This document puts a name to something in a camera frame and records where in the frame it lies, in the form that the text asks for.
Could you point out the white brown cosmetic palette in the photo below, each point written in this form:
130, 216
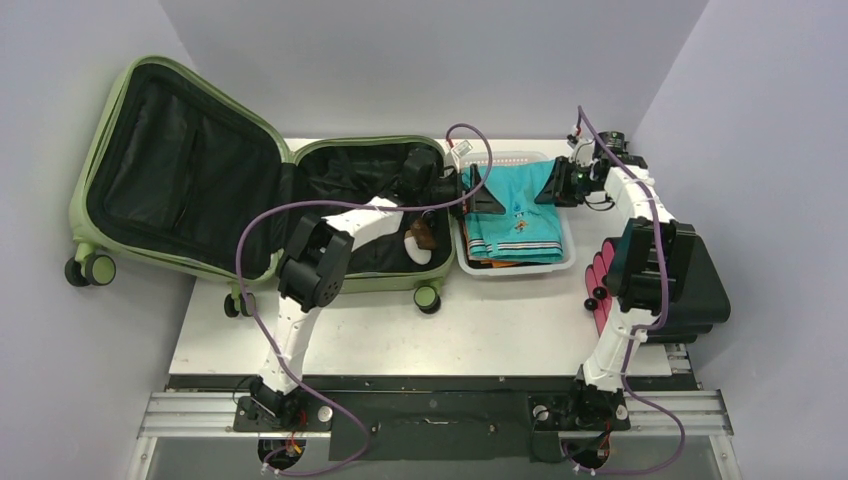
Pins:
419, 242

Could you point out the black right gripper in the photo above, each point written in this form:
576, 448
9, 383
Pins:
569, 183

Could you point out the black and pink storage organizer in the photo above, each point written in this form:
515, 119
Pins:
703, 303

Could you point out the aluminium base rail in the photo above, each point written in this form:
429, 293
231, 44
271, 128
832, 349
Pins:
689, 414

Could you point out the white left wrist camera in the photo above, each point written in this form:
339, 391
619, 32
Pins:
460, 150

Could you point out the teal garment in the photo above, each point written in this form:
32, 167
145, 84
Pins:
527, 232

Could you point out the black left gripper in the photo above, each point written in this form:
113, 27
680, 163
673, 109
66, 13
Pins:
482, 203

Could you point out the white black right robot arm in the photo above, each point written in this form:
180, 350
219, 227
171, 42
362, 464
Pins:
632, 283

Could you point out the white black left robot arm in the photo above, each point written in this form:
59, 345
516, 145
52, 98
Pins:
316, 258

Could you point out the green hard-shell suitcase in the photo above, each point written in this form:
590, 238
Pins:
182, 176

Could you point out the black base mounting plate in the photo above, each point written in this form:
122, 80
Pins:
391, 418

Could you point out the orange item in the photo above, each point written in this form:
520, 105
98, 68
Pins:
485, 263

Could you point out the white perforated plastic basket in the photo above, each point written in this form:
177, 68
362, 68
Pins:
511, 158

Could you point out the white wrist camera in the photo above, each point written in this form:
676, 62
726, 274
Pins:
460, 150
582, 155

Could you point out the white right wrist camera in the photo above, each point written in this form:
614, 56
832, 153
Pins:
582, 155

